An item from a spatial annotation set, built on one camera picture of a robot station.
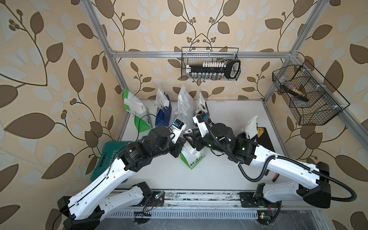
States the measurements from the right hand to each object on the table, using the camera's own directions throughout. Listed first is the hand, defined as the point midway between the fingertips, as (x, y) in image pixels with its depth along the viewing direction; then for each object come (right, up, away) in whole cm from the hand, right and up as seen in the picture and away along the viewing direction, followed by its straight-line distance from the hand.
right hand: (186, 133), depth 65 cm
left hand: (-2, -2, 0) cm, 3 cm away
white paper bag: (-1, +10, +28) cm, 30 cm away
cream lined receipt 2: (-17, +18, +29) cm, 38 cm away
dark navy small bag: (+14, +13, +39) cm, 44 cm away
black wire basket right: (+65, +15, +7) cm, 67 cm away
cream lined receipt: (-36, +16, +32) cm, 51 cm away
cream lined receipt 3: (+10, +16, +26) cm, 32 cm away
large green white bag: (-30, +4, +29) cm, 42 cm away
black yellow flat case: (+52, -8, +31) cm, 61 cm away
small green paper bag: (+2, -13, +7) cm, 15 cm away
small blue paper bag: (-17, +6, +34) cm, 38 cm away
